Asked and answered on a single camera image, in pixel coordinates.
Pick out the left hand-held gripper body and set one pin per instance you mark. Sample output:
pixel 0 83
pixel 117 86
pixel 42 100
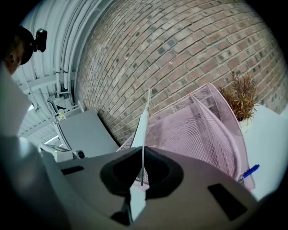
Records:
pixel 67 153

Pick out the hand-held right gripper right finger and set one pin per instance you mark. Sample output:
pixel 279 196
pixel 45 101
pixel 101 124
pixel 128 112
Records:
pixel 191 209

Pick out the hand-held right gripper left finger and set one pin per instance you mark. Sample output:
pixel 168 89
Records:
pixel 90 191

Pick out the pink mesh desk organizer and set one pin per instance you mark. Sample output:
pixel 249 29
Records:
pixel 191 134

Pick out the grey white booklet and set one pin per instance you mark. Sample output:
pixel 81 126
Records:
pixel 140 134

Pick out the grey refrigerator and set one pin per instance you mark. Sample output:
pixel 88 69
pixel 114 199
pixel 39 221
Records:
pixel 90 132

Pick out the yellow drink bottle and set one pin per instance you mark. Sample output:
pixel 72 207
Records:
pixel 60 116

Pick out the blue pen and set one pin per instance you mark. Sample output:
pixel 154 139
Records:
pixel 250 171

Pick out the white desk with drawers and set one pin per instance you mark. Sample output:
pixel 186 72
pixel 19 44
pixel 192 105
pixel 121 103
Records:
pixel 265 146

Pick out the white ceiling pipes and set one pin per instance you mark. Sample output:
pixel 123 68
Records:
pixel 65 56

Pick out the person's face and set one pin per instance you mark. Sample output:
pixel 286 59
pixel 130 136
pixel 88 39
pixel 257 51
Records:
pixel 13 58

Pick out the dried brown potted plant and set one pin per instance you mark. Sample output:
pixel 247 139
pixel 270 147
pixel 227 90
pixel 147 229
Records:
pixel 243 101

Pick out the black head camera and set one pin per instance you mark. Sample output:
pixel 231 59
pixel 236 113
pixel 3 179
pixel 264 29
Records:
pixel 41 40

